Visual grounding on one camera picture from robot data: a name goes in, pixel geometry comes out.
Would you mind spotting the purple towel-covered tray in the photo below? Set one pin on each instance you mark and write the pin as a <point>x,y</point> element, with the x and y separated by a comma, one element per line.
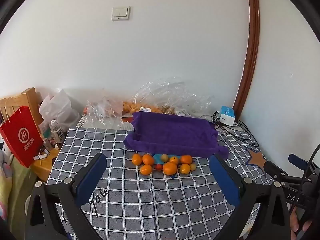
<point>174,135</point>

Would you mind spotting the large clear plastic bag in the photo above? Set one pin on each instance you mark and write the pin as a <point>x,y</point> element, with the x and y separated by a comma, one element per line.
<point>174,97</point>

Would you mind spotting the brown-green kiwi-like fruit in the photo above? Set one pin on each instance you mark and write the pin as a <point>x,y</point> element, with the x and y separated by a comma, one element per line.
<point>164,158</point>

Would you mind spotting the large orange mandarin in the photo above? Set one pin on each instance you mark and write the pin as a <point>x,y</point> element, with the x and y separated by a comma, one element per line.
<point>170,168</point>

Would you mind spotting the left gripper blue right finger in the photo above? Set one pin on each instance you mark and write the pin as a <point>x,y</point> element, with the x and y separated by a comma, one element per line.
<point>227,178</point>

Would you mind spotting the white plastic bag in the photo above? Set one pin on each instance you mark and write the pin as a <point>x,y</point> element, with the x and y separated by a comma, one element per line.
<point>59,107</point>

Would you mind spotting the white wall switch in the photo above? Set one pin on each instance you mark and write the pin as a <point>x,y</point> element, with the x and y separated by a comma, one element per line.
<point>120,13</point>

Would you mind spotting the blue tissue pack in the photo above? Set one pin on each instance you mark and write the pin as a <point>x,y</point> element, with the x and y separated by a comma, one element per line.
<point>227,116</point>

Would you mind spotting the clear plastic water bottle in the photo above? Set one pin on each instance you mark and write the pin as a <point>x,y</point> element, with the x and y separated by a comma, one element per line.
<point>57,132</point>

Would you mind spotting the grey checked tablecloth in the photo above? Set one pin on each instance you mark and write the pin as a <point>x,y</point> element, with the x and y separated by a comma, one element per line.
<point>129,205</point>

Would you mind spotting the red paper shopping bag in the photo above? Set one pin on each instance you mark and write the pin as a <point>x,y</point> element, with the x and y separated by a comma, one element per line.
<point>21,136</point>

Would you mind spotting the small tan longan fruit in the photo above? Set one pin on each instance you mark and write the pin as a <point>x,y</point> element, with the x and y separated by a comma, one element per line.
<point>193,166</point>

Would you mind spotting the bag of small kumquats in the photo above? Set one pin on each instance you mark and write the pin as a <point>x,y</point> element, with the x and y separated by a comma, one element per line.
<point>132,107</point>

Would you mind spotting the brown wooden door frame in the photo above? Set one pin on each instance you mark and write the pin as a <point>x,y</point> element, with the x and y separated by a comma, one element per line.
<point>250,59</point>

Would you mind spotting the orange tangerine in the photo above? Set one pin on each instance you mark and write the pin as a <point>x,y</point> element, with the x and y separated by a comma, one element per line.
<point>137,159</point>
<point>146,170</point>
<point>185,169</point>
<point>186,159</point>
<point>148,160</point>

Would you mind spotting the small orange with stem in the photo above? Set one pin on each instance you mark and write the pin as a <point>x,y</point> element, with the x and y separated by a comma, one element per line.
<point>175,160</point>

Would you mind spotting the small red cherry tomato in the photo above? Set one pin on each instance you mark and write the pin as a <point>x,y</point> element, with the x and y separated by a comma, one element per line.
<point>158,167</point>

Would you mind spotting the wooden chair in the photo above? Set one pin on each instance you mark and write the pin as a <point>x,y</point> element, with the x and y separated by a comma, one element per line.
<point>30,99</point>

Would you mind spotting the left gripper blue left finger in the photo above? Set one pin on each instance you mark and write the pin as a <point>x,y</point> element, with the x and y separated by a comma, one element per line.
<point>87,179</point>

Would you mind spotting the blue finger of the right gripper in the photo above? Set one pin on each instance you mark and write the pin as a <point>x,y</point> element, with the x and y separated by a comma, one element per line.
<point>298,162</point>

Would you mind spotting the clear bag of fruits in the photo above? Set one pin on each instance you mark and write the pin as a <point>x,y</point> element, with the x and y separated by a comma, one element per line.
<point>105,113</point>

